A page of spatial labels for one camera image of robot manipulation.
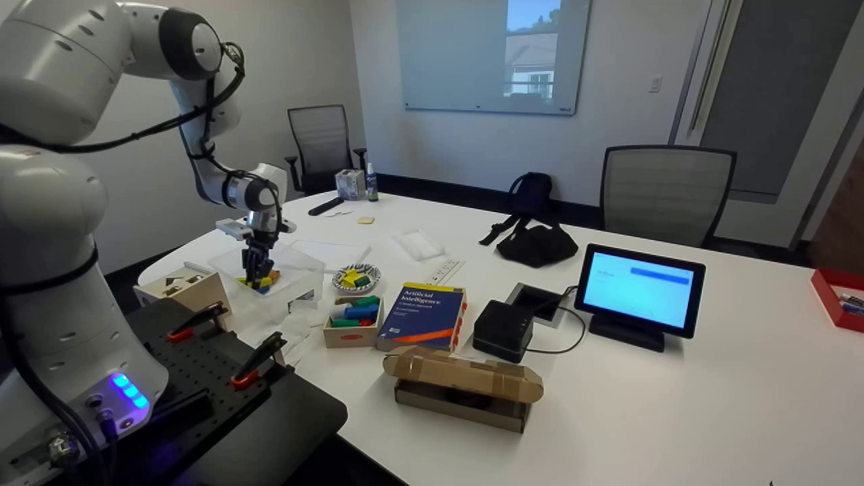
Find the white paper packet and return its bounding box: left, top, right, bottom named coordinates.
left=395, top=229, right=449, bottom=265

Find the door with dark glass panel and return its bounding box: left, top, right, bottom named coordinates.
left=671, top=0, right=864, bottom=253

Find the clear plastic storage bin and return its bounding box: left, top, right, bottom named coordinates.
left=207, top=239, right=330, bottom=319

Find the black device cable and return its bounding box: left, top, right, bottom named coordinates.
left=527, top=284, right=588, bottom=358

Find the wall whiteboard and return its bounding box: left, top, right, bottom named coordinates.
left=395, top=0, right=593, bottom=119

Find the blue book with orange stripe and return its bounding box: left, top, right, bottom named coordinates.
left=373, top=280, right=470, bottom=353

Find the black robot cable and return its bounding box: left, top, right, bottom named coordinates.
left=0, top=38, right=250, bottom=157

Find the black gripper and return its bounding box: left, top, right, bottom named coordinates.
left=237, top=208, right=283, bottom=284

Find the black clamp with orange handle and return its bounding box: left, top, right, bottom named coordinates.
left=229, top=330, right=289, bottom=392
left=164, top=301, right=229, bottom=345

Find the small wooden block tray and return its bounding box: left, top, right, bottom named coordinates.
left=320, top=293, right=385, bottom=351

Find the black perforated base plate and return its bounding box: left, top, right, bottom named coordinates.
left=116, top=300, right=347, bottom=486

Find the black remote control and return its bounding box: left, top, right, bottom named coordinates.
left=305, top=192, right=350, bottom=218

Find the black table port box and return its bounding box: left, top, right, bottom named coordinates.
left=505, top=280, right=566, bottom=326

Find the long blue wooden block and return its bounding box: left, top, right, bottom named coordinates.
left=327, top=307, right=381, bottom=326

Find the black tablet with stand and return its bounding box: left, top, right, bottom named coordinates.
left=573, top=239, right=708, bottom=353

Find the clear wipes container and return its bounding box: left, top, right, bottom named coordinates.
left=332, top=166, right=366, bottom=202

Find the grey mesh armchair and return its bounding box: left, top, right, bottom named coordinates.
left=283, top=103, right=370, bottom=196

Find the white strip packet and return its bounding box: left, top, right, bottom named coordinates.
left=428, top=256, right=463, bottom=287

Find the grey mesh office chair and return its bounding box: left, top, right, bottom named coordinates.
left=598, top=142, right=739, bottom=247

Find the black cube device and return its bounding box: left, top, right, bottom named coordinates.
left=472, top=297, right=538, bottom=365

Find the red box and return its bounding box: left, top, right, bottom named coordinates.
left=810, top=265, right=864, bottom=334

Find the brown cardboard box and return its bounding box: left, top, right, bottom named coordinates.
left=381, top=343, right=544, bottom=435

